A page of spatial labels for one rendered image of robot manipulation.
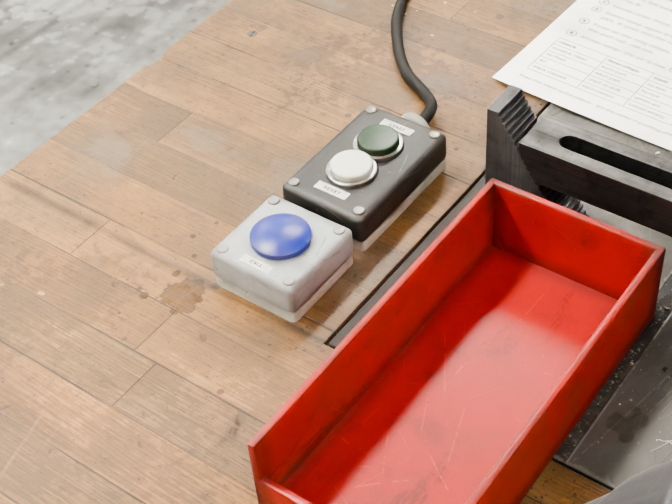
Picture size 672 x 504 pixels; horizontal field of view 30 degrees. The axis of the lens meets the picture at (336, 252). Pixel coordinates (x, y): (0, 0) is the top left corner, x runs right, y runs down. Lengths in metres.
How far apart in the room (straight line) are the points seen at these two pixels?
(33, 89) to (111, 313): 1.79
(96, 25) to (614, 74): 1.88
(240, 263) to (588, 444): 0.24
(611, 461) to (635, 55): 0.39
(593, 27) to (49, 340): 0.50
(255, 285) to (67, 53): 1.91
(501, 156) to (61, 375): 0.31
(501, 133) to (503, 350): 0.14
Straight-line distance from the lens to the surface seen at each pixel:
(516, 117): 0.82
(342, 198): 0.84
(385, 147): 0.86
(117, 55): 2.64
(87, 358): 0.81
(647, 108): 0.96
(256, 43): 1.04
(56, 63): 2.66
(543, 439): 0.70
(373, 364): 0.75
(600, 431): 0.75
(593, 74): 0.99
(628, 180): 0.79
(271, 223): 0.81
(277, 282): 0.79
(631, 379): 0.77
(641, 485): 0.36
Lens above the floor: 1.49
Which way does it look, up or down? 45 degrees down
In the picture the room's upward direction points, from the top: 5 degrees counter-clockwise
